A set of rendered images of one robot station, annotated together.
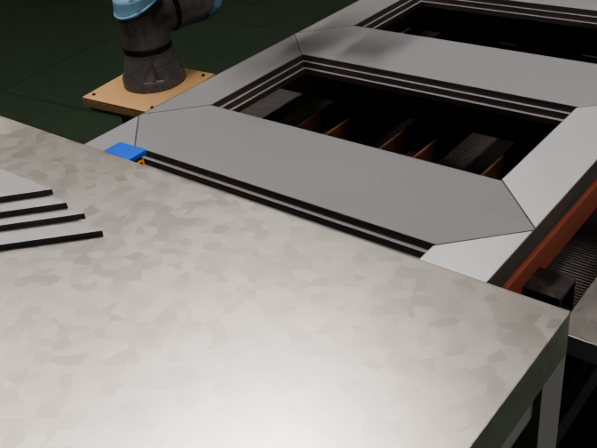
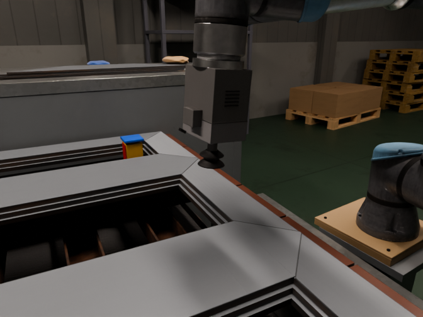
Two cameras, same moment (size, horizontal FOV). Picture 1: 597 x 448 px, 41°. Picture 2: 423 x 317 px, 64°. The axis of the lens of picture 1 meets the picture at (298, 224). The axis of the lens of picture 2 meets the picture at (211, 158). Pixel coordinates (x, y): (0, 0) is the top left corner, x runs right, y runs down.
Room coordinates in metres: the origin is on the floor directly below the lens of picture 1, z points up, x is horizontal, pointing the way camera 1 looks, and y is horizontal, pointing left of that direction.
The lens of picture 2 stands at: (1.67, -0.59, 1.18)
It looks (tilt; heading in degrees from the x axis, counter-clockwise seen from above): 20 degrees down; 111
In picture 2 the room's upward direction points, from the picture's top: straight up
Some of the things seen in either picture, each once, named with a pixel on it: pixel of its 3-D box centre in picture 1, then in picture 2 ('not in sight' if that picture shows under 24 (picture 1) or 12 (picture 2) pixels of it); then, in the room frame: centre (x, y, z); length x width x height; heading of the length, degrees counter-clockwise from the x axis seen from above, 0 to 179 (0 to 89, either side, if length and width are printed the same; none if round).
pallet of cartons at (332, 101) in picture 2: not in sight; (334, 102); (1.60, 4.81, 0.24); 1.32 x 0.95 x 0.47; 53
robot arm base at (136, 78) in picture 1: (150, 61); (389, 209); (1.83, 0.31, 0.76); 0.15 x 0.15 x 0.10
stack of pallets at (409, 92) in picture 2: not in sight; (406, 78); (2.73, 6.36, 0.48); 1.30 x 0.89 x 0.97; 53
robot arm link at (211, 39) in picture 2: not in sight; (218, 43); (1.50, -0.12, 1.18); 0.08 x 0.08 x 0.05
